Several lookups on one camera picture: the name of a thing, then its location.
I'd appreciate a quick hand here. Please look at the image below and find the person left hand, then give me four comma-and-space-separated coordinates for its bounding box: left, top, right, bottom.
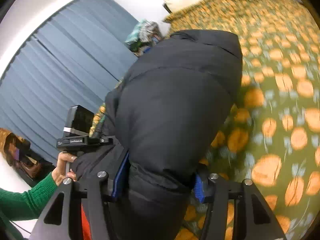
52, 152, 77, 186

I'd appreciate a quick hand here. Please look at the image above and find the pile of clothes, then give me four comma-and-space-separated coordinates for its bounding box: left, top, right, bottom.
125, 20, 163, 57

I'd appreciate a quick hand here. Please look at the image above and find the blue grey curtain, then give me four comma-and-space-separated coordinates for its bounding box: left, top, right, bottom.
1, 0, 137, 163

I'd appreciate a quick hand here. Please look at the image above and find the orange trouser leg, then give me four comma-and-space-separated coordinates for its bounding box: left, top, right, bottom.
81, 206, 92, 240

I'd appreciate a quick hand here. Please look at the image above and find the black puffer jacket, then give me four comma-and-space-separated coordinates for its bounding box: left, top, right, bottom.
71, 29, 243, 240

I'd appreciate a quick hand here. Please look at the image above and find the green knitted sweater sleeve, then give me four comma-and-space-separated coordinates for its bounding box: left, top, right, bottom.
1, 173, 57, 221

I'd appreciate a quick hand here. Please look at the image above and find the green orange floral bedspread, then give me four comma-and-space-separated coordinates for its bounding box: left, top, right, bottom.
166, 0, 319, 239

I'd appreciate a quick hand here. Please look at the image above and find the brown bag on floor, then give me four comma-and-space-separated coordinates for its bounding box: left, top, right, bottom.
1, 128, 42, 179

